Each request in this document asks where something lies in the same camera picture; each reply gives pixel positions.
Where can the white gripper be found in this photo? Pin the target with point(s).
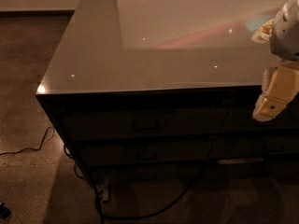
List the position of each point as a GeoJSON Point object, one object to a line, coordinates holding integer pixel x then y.
{"type": "Point", "coordinates": [286, 36]}

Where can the dark cabinet with glossy top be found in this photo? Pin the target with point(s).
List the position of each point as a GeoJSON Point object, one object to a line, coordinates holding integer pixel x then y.
{"type": "Point", "coordinates": [134, 55]}

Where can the black plug on floor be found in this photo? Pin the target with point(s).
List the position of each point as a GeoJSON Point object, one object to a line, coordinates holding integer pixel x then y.
{"type": "Point", "coordinates": [4, 211]}

